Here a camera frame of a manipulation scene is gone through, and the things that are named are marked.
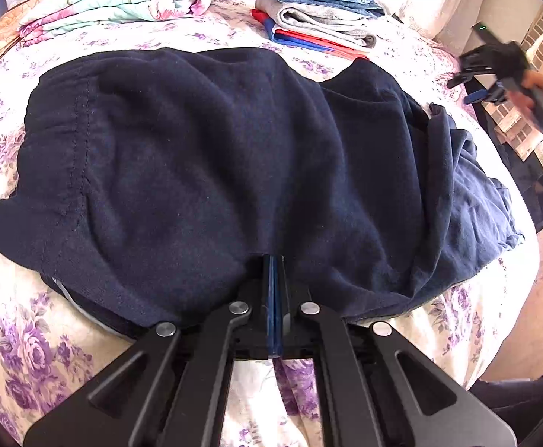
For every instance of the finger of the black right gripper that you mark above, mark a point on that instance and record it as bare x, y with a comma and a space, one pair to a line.
465, 76
476, 93

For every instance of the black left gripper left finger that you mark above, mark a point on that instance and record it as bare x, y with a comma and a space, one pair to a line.
171, 387

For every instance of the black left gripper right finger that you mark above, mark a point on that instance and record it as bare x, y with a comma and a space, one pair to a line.
369, 386

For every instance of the navy blue pants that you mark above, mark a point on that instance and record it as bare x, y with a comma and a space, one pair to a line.
149, 182

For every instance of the folded grey garment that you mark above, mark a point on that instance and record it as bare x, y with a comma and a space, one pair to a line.
333, 24

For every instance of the purple floral bed sheet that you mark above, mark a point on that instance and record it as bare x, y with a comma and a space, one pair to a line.
48, 349

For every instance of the folded red blue garment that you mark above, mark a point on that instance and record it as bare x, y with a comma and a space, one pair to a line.
292, 38

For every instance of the floral folded quilt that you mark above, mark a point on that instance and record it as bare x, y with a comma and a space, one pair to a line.
113, 0

